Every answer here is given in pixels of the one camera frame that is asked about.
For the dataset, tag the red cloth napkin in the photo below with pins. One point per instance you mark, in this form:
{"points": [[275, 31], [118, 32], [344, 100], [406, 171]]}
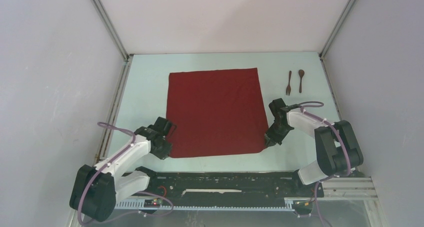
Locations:
{"points": [[216, 113]]}

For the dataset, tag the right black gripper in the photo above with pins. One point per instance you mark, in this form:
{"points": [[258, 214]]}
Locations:
{"points": [[270, 137]]}

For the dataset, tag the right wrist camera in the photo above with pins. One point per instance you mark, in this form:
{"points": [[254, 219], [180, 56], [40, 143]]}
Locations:
{"points": [[277, 108]]}

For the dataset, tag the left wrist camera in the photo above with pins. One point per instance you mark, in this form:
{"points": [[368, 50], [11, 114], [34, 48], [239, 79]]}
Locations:
{"points": [[165, 127]]}

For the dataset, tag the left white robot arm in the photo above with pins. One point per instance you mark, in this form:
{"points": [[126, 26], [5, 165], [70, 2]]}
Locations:
{"points": [[97, 189]]}

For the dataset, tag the brown wooden spoon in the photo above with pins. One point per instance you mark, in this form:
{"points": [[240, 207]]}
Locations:
{"points": [[301, 74]]}

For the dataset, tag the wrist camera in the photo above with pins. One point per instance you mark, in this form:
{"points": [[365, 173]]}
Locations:
{"points": [[165, 127], [277, 108]]}

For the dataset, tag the aluminium frame rail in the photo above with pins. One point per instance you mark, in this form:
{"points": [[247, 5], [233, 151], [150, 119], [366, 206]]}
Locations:
{"points": [[349, 188]]}

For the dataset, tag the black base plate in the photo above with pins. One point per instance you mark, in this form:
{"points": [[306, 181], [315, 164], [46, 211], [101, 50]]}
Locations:
{"points": [[246, 190]]}

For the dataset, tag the brown wooden fork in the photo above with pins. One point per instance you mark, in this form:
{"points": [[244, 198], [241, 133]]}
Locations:
{"points": [[288, 87]]}

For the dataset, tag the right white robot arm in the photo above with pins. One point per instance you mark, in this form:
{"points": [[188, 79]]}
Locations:
{"points": [[336, 146]]}

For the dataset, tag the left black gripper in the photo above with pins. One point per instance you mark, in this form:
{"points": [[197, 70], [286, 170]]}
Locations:
{"points": [[166, 151]]}

